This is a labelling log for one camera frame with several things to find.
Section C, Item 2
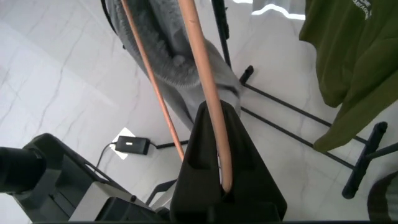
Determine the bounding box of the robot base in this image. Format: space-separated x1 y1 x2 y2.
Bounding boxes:
0 133 178 223

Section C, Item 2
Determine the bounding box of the black clothes rack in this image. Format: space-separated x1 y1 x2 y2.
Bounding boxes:
211 0 398 200

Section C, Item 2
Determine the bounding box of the green printed shirt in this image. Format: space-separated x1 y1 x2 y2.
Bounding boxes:
298 0 398 153

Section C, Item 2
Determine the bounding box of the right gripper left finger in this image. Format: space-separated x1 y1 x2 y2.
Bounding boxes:
170 100 225 222

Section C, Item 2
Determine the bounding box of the black cable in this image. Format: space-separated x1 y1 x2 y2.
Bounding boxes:
149 139 190 150
95 141 118 170

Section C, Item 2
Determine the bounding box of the black power adapter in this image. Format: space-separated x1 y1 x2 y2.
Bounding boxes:
114 135 151 156

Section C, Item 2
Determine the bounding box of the pink clothes hanger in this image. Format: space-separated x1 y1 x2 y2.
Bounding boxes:
120 0 233 194

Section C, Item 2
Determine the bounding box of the white curtain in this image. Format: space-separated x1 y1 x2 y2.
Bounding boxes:
233 0 307 20

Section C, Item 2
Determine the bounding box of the pale grey garment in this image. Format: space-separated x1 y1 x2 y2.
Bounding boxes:
101 0 243 131

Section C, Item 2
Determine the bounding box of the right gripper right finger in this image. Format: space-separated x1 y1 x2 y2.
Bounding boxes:
214 99 287 222

